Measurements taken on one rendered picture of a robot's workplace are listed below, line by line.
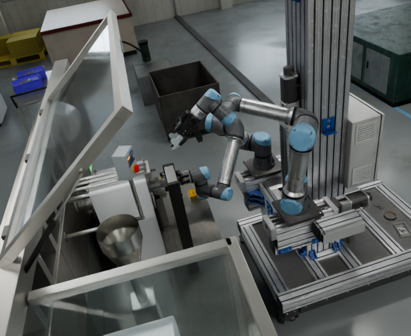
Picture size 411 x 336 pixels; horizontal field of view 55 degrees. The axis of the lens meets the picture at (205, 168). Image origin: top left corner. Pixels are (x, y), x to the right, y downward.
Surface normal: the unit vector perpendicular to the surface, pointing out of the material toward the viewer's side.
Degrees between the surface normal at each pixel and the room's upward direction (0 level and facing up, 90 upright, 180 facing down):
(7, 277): 0
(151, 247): 90
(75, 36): 90
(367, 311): 0
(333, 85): 90
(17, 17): 90
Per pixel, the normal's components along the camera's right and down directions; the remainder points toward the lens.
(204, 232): -0.14, -0.82
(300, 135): -0.34, 0.46
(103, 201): 0.22, 0.52
